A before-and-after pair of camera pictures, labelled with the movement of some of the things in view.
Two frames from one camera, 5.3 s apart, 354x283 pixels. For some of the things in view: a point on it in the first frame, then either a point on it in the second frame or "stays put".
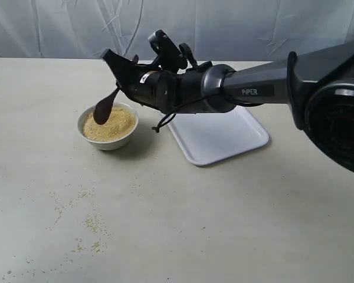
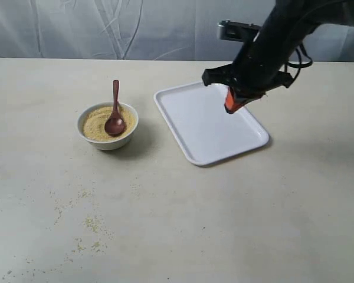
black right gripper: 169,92 → 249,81
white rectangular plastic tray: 210,138 stays put
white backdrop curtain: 221,32 stays put
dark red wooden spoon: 102,109 → 115,123
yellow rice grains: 120,123 stays put
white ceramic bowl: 101,145 stays put
